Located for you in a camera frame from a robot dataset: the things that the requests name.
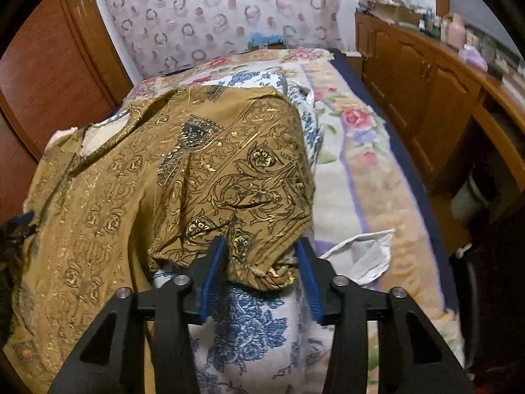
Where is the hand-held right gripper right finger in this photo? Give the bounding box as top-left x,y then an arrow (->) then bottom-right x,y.
295,237 -> 473,394

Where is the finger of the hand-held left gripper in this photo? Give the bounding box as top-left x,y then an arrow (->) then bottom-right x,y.
7,210 -> 37,231

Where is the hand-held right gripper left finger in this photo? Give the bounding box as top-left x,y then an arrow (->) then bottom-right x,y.
48,238 -> 228,394

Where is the golden brown patterned garment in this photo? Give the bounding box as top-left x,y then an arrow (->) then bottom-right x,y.
4,84 -> 316,394

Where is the white cloth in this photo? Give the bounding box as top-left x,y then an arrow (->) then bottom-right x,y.
320,230 -> 396,286

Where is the white blue floral towel blanket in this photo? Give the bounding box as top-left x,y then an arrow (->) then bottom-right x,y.
25,70 -> 341,394

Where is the cream floral bed blanket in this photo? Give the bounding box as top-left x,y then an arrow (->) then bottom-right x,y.
123,47 -> 466,378

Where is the navy bed sheet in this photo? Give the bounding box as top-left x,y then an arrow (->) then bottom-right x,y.
332,49 -> 458,308

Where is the white round object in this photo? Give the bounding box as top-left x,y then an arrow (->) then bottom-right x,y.
453,168 -> 493,216

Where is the brown wooden cabinet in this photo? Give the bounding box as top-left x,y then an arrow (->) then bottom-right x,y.
355,10 -> 525,255

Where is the small blue object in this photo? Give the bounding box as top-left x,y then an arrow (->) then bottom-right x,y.
248,32 -> 285,50

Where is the cabinet-top clutter pile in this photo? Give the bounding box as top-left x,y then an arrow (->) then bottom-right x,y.
357,0 -> 525,85

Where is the pink bottle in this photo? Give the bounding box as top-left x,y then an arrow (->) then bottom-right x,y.
446,13 -> 466,48

